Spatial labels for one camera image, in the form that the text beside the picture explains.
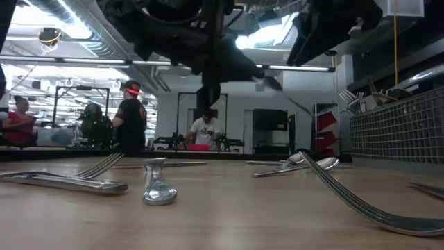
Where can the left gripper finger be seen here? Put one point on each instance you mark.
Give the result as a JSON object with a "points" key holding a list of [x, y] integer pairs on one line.
{"points": [[239, 67]]}

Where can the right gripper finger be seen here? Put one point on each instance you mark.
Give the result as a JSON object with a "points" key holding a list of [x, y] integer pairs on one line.
{"points": [[308, 38]]}

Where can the grey mesh cutlery caddy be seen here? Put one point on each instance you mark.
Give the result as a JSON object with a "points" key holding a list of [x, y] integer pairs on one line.
{"points": [[399, 139]]}

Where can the black background robot arm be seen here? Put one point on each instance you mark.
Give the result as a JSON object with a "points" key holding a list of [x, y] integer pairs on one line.
{"points": [[173, 140], [229, 142]]}

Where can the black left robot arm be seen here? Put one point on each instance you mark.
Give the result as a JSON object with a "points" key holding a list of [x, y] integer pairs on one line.
{"points": [[156, 21]]}

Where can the black monitor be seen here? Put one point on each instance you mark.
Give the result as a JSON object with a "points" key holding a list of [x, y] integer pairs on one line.
{"points": [[270, 119]]}

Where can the person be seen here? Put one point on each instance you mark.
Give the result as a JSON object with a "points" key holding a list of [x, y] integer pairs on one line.
{"points": [[19, 125], [132, 121], [204, 132]]}

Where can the red shelf rack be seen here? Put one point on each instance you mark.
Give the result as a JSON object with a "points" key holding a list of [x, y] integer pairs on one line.
{"points": [[326, 121]]}

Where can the red tray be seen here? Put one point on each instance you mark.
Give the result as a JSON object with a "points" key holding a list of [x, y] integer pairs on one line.
{"points": [[198, 147]]}

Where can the steel table knife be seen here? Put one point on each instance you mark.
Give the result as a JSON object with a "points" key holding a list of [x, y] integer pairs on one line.
{"points": [[184, 163], [430, 190], [263, 162]]}

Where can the black round ceiling device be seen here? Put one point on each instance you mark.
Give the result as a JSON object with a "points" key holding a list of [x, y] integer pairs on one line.
{"points": [[50, 34]]}

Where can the clear storage bin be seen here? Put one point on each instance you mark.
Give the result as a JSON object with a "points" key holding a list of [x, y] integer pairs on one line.
{"points": [[55, 137]]}

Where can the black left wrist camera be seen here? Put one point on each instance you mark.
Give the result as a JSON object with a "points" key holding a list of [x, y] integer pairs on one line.
{"points": [[208, 97]]}

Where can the black station post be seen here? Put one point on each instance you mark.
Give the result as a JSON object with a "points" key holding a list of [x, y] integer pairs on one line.
{"points": [[5, 21]]}

